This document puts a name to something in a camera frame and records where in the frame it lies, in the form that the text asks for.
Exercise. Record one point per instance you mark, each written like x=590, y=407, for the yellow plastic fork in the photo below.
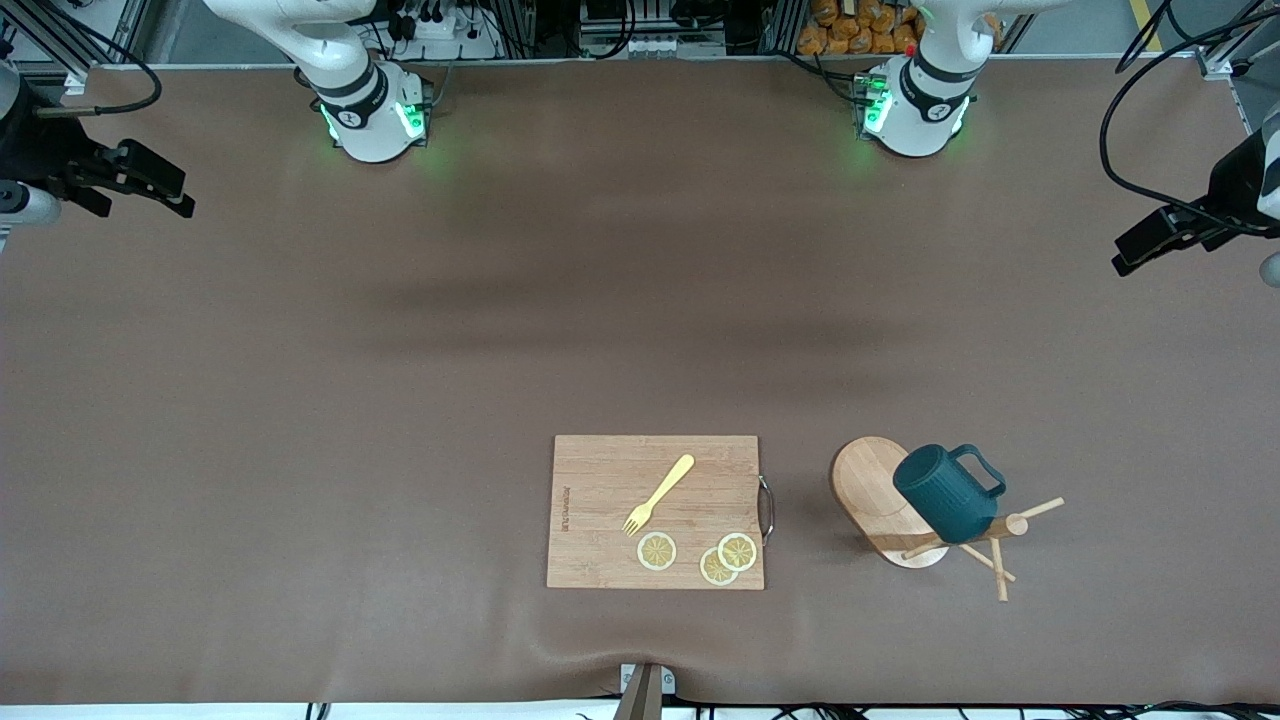
x=660, y=493

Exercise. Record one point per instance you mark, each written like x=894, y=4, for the bamboo cutting board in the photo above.
x=600, y=500

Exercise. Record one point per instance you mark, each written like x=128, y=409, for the white power strip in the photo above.
x=440, y=30

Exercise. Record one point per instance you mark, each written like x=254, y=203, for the brown table cover mat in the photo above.
x=300, y=450

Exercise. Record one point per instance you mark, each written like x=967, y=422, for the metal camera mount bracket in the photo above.
x=645, y=695

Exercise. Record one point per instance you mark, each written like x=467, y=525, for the grey electronics box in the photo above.
x=650, y=45

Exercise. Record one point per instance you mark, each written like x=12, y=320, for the aluminium frame rail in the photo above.
x=125, y=30
x=1215, y=62

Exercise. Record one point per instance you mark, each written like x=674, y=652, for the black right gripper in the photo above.
x=32, y=150

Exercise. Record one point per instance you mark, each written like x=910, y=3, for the bag of orange buns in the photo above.
x=860, y=30

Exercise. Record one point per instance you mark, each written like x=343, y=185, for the lemon slice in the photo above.
x=712, y=570
x=657, y=551
x=738, y=551

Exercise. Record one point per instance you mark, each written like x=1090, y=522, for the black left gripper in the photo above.
x=1233, y=187

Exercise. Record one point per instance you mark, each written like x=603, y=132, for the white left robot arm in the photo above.
x=915, y=110

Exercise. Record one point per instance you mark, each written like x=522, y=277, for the dark teal ribbed mug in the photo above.
x=945, y=500

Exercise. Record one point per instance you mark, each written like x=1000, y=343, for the wooden mug tree rack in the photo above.
x=860, y=490

